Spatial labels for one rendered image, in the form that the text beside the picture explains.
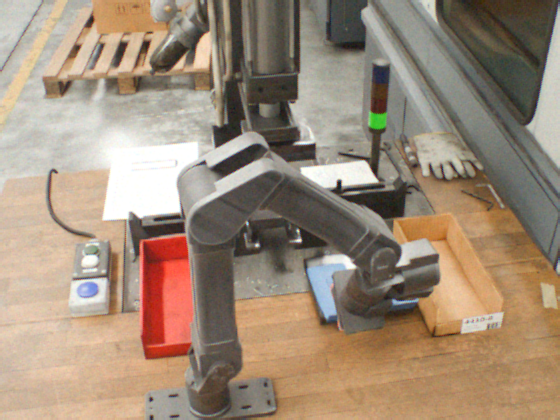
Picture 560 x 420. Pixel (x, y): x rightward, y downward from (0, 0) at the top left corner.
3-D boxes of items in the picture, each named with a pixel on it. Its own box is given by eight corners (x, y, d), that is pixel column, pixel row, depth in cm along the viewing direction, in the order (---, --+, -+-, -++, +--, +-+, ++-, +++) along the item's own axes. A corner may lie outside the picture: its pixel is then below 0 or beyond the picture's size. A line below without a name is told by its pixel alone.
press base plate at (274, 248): (125, 324, 121) (122, 312, 119) (130, 176, 161) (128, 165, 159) (464, 281, 129) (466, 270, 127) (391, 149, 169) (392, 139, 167)
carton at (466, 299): (431, 341, 113) (437, 308, 109) (390, 250, 134) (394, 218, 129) (499, 330, 115) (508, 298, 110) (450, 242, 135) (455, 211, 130)
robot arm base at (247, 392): (138, 362, 100) (138, 399, 94) (269, 346, 102) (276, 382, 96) (145, 395, 104) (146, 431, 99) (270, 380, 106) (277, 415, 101)
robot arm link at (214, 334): (232, 346, 101) (226, 161, 82) (243, 378, 96) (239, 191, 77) (192, 353, 100) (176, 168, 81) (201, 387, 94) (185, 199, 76)
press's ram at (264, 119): (217, 186, 120) (205, 28, 103) (207, 117, 141) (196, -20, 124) (317, 176, 122) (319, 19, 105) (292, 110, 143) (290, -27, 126)
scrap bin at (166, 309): (145, 360, 110) (139, 335, 107) (144, 263, 130) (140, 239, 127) (216, 351, 112) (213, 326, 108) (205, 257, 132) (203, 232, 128)
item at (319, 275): (329, 328, 113) (329, 315, 111) (306, 269, 125) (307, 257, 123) (368, 320, 114) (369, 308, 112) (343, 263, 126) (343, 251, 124)
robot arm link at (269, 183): (388, 216, 97) (225, 113, 80) (415, 254, 90) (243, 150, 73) (333, 275, 100) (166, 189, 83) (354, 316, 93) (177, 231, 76)
